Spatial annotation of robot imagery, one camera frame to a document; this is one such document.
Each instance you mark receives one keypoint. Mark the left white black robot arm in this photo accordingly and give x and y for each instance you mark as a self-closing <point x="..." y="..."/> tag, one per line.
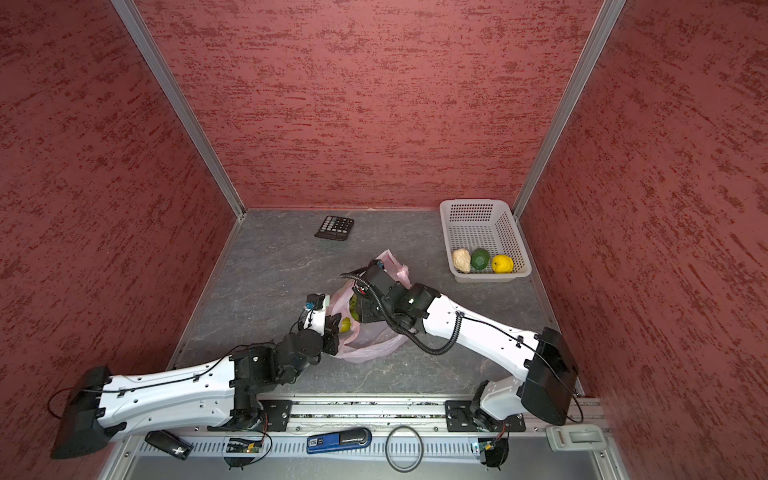
<point x="221" y="395"/>

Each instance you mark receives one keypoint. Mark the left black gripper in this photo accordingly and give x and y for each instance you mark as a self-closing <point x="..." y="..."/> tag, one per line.
<point x="331" y="334"/>

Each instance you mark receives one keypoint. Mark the yellow fruit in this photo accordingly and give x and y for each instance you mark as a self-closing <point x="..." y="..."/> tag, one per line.
<point x="502" y="264"/>

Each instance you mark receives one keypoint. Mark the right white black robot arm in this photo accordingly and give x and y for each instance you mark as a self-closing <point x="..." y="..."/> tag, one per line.
<point x="542" y="370"/>

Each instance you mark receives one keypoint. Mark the right aluminium corner post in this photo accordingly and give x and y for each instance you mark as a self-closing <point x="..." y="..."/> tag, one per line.
<point x="601" y="30"/>

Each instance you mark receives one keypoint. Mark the black calculator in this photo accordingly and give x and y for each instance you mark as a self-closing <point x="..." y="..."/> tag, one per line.
<point x="335" y="228"/>

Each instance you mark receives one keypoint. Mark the black small device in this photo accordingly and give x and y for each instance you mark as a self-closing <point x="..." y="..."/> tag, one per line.
<point x="169" y="444"/>

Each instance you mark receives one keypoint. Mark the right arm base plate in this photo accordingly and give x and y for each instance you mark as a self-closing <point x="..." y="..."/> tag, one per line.
<point x="463" y="416"/>

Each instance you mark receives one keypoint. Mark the circuit board connector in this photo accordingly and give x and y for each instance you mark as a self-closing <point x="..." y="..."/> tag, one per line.
<point x="492" y="453"/>
<point x="242" y="452"/>

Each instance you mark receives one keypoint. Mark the left aluminium corner post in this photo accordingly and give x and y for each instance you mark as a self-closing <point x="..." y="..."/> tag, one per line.
<point x="131" y="18"/>

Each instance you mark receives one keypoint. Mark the grey plastic holder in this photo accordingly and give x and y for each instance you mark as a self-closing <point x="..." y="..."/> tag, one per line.
<point x="576" y="438"/>

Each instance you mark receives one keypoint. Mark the beige fruit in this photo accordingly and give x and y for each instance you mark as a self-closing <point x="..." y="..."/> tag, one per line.
<point x="462" y="261"/>

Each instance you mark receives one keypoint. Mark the aluminium corner post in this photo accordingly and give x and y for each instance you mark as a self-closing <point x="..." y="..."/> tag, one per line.
<point x="601" y="30"/>
<point x="131" y="18"/>

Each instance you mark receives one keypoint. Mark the left circuit board connector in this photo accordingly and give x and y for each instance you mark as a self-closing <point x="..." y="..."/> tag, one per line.
<point x="242" y="452"/>

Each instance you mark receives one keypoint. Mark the dark green avocado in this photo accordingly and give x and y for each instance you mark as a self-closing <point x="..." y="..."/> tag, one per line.
<point x="480" y="259"/>

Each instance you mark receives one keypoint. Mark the aluminium front rail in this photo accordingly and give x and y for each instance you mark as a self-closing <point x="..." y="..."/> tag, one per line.
<point x="317" y="414"/>

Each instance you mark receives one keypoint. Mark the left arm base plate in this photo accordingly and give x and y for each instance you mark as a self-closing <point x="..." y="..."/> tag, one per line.
<point x="269" y="415"/>

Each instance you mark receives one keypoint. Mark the right circuit board connector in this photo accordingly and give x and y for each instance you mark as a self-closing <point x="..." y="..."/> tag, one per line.
<point x="492" y="453"/>

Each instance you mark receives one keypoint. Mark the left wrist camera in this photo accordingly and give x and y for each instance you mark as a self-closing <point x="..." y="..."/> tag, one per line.
<point x="315" y="312"/>

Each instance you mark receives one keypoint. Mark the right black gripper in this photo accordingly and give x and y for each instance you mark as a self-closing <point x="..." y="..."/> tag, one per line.
<point x="366" y="311"/>

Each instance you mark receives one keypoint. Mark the blue black device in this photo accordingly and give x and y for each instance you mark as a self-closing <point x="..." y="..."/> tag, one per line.
<point x="350" y="439"/>

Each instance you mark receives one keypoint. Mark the pink plastic bag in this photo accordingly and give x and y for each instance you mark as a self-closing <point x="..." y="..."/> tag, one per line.
<point x="365" y="342"/>

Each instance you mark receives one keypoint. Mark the white plastic basket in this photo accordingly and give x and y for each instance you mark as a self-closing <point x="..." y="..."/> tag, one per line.
<point x="487" y="224"/>

